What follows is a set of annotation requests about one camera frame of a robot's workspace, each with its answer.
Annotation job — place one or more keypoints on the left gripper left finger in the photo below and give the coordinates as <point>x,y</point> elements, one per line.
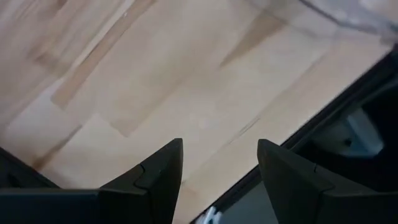
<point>140,199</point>

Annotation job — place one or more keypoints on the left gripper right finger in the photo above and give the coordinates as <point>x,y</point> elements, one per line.
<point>304,199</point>

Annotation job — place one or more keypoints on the clear plastic bin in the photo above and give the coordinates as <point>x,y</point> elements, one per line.
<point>357,15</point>

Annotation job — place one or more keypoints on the silver table bracket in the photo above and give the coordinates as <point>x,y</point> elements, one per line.
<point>211,216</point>

